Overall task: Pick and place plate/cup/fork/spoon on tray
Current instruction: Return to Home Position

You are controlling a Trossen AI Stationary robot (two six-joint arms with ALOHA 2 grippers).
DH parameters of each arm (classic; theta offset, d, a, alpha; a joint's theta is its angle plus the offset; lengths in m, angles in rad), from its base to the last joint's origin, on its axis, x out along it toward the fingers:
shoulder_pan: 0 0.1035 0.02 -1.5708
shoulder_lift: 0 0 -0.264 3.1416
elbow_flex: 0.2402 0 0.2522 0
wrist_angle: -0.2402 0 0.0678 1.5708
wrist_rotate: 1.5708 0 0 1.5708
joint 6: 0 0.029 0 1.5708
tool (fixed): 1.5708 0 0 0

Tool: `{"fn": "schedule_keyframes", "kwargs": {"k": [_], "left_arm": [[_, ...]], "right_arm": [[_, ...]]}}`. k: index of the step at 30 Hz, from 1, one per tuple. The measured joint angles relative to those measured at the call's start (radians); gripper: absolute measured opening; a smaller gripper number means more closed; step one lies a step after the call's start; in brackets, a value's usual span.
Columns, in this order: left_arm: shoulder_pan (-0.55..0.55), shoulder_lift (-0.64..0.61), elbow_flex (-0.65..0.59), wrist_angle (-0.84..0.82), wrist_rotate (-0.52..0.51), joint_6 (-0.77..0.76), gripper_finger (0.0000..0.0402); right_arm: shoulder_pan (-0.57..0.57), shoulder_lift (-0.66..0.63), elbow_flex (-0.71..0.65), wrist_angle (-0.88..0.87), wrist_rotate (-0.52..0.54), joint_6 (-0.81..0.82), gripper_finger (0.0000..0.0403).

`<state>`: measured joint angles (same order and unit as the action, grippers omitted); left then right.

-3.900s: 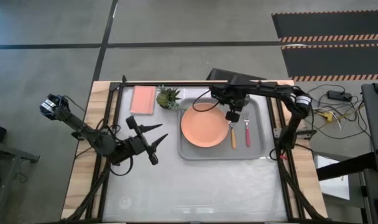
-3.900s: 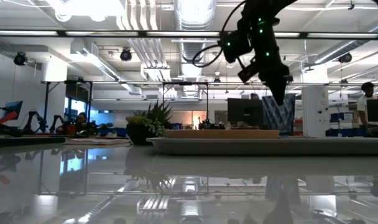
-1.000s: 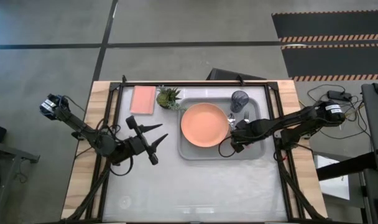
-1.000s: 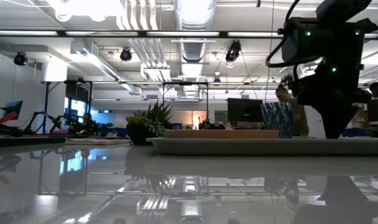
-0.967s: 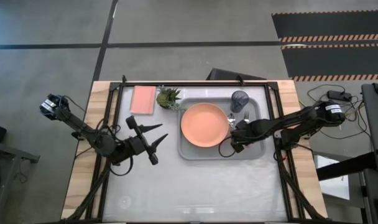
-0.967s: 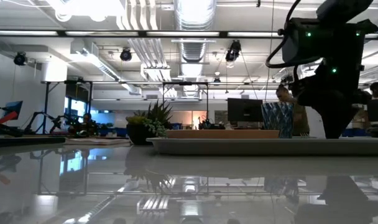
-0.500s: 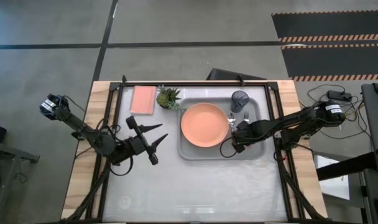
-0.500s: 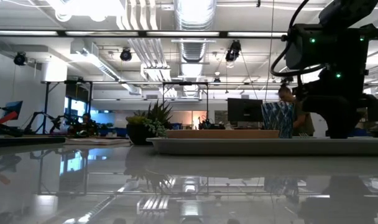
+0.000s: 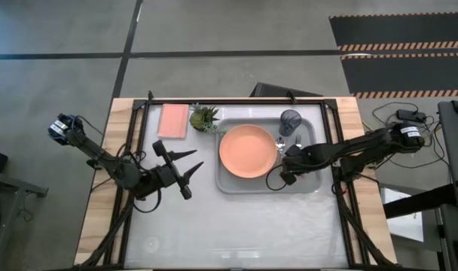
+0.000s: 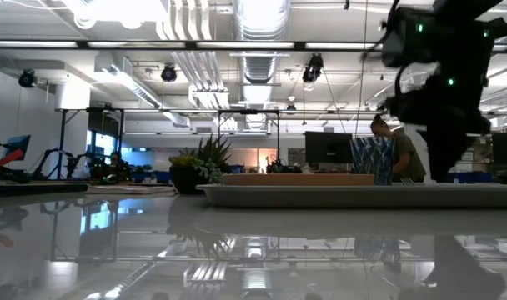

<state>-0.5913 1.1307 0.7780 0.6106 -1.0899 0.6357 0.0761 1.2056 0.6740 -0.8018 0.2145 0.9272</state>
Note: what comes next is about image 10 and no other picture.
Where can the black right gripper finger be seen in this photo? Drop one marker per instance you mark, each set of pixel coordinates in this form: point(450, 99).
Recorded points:
point(445, 158)

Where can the orange round plate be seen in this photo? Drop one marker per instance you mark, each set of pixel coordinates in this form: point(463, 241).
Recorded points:
point(299, 179)

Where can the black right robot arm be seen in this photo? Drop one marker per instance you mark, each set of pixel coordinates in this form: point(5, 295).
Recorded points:
point(445, 33)

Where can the grey plastic tray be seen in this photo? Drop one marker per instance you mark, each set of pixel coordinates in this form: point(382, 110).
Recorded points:
point(320, 196)

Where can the person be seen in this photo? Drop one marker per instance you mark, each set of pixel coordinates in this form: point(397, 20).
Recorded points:
point(115, 164)
point(408, 158)

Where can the black ceiling spotlight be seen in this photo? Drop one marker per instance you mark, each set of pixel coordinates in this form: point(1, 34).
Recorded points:
point(27, 79)
point(169, 73)
point(312, 68)

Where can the succulent plant in dark pot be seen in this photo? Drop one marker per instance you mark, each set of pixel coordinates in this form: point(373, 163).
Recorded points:
point(195, 171)

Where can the black metal stand frame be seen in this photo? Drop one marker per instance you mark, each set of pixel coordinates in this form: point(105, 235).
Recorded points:
point(248, 112)
point(61, 141)

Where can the silver ceiling air duct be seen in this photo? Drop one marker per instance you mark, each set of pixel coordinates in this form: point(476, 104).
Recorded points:
point(259, 37)

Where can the black aluminium table frame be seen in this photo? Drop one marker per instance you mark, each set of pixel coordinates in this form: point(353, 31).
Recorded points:
point(28, 189)

